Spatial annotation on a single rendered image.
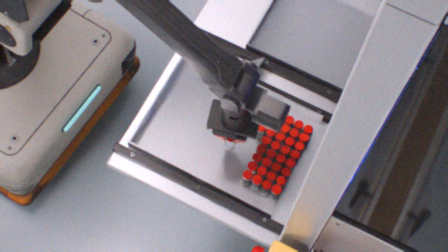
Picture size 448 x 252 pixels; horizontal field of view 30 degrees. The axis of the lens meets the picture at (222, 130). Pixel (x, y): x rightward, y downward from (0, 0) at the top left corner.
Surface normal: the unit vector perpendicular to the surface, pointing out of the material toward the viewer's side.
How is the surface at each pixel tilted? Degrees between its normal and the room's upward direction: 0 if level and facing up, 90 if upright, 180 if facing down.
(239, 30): 0
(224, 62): 49
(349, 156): 90
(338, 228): 90
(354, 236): 90
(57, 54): 0
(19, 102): 0
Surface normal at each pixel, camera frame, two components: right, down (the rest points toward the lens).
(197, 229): 0.07, -0.42
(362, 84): -0.45, 0.80
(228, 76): 0.68, 0.11
